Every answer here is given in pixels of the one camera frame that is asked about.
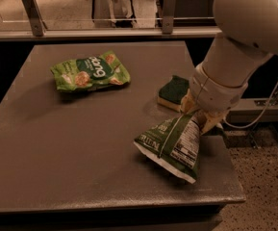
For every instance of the green rice chip bag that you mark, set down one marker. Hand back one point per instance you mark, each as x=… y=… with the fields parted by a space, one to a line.
x=92 y=73

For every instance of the metal rail bracket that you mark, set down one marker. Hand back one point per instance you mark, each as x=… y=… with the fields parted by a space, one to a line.
x=34 y=17
x=168 y=16

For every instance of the right metal rail bracket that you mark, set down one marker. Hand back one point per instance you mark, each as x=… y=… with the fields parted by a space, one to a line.
x=168 y=16

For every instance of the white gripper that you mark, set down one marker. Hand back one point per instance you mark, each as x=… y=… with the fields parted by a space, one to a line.
x=215 y=92

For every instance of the left metal rail bracket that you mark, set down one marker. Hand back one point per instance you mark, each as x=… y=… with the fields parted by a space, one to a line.
x=34 y=17

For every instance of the green and yellow sponge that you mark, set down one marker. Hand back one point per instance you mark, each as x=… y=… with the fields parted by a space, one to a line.
x=171 y=94

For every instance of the green jalapeno chip bag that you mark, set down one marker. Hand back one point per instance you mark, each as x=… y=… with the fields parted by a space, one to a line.
x=174 y=145

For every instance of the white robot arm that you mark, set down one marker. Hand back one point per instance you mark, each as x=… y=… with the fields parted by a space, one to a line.
x=247 y=39

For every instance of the glass barrier panel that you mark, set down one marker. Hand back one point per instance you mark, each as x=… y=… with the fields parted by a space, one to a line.
x=99 y=15

